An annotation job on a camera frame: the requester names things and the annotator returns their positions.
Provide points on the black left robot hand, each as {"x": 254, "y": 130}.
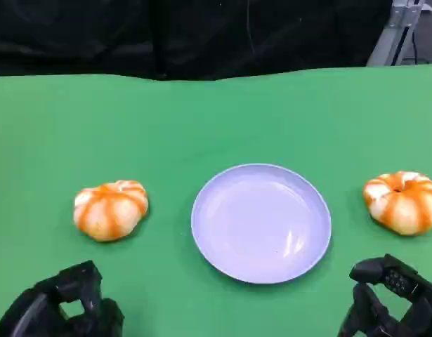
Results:
{"x": 36, "y": 309}

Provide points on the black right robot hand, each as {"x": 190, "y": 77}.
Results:
{"x": 423, "y": 305}

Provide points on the orange and white bread roll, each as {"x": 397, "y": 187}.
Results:
{"x": 110, "y": 212}
{"x": 405, "y": 207}

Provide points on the lilac plate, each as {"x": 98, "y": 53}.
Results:
{"x": 261, "y": 224}

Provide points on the green cloth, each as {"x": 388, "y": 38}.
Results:
{"x": 166, "y": 133}

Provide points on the black backdrop curtain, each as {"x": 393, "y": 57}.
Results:
{"x": 166, "y": 35}

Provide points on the grey metal frame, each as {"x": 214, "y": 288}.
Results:
{"x": 394, "y": 35}

